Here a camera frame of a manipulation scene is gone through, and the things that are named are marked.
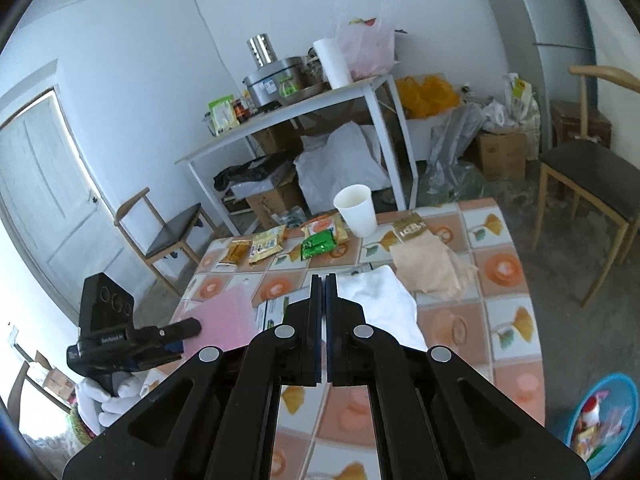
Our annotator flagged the left wooden chair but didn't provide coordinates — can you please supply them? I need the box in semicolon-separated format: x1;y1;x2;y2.
113;188;220;295

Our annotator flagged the pink sheet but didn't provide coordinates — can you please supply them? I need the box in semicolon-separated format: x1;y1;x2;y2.
174;285;258;359

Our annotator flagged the yellow plastic bag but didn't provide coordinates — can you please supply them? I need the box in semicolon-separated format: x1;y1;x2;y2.
396;75;460;119

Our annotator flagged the blue plastic trash basket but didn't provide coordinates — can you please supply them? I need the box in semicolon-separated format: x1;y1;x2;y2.
551;373;639;479

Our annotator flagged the black bag under table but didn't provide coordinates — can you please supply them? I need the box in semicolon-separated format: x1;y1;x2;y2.
213;152;292;192

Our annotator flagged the beige paper napkin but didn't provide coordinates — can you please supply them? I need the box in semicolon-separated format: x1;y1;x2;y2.
390;231;477;300

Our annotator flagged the grey refrigerator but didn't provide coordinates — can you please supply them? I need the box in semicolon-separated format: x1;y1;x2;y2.
523;0;596;114

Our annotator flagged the grey cable product box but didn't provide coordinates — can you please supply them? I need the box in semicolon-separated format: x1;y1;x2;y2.
255;286;310;332

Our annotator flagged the white AD milk bottle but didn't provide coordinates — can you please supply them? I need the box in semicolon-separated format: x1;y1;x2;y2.
579;394;601;431

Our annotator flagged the paper towel roll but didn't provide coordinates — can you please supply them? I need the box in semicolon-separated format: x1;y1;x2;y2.
314;38;352;90

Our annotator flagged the cardboard box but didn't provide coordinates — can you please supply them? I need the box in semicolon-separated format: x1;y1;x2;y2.
477;131;526;181

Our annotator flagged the green packet on shelf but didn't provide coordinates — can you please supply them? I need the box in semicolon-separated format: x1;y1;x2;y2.
208;94;240;136

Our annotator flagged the metal rice cooker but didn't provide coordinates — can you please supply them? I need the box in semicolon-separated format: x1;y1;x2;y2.
243;56;306;110

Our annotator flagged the left white gloved hand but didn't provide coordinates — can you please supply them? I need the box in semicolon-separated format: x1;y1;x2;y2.
76;374;142;434

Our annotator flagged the wooden chair black seat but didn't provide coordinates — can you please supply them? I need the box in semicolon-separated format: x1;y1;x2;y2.
532;65;639;306

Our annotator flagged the patterned tablecloth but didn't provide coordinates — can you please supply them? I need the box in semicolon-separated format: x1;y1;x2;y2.
174;198;546;479

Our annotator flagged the white side table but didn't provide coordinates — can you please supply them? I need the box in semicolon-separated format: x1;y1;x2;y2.
176;74;419;236

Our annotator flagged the white door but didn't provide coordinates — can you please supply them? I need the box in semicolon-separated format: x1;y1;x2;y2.
1;89;154;323

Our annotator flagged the green snack packet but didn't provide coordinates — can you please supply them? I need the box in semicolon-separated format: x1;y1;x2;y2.
300;229;337;260

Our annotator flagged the white paper cup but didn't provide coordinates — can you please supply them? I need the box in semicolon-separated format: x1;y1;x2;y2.
333;184;378;238

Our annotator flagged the white cloth glove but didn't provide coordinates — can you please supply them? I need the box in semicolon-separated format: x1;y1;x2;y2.
336;266;427;352

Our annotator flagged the gold tea packet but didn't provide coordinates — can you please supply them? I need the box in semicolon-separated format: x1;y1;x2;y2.
393;212;428;243

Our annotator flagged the pink plastic bag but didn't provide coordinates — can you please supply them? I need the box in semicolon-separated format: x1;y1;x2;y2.
336;18;396;80

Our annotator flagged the steel utensil holder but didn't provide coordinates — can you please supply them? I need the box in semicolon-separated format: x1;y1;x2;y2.
246;34;278;68

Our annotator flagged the white plastic bag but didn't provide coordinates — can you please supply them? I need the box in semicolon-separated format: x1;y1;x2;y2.
294;122;390;214

